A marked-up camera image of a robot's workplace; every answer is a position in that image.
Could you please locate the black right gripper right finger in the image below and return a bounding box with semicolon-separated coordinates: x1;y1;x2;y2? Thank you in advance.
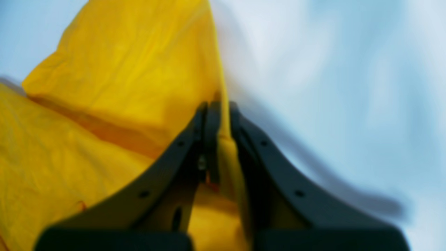
229;101;409;251

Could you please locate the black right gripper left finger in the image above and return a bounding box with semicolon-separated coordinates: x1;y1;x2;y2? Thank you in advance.
34;101;221;251

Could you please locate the yellow T-shirt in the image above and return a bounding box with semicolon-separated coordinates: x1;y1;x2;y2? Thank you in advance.
0;0;251;251

